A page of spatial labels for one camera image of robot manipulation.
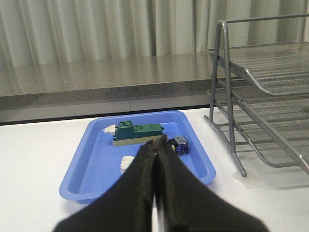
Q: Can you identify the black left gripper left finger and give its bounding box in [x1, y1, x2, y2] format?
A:
[54, 141, 155, 232]

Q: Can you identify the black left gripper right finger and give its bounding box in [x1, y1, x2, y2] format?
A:
[154, 135, 269, 232]

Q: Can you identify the red emergency stop button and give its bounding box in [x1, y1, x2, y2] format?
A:
[168, 135, 189, 156]

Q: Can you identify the silver mesh tray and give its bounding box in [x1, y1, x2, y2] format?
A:
[208, 41, 309, 96]
[207, 82, 309, 145]
[217, 116, 309, 174]

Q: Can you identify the white electrical connector block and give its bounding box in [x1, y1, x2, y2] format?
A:
[120, 156, 135, 174]

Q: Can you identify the blue plastic tray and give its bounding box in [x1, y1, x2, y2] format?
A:
[59, 111, 216, 204]

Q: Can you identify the green terminal block module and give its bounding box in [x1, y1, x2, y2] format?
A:
[104, 121, 164, 146]

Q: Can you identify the grey stone counter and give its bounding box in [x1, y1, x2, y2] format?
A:
[0, 52, 212, 124]

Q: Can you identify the grey metal rack frame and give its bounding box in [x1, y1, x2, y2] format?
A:
[205, 14, 309, 176]

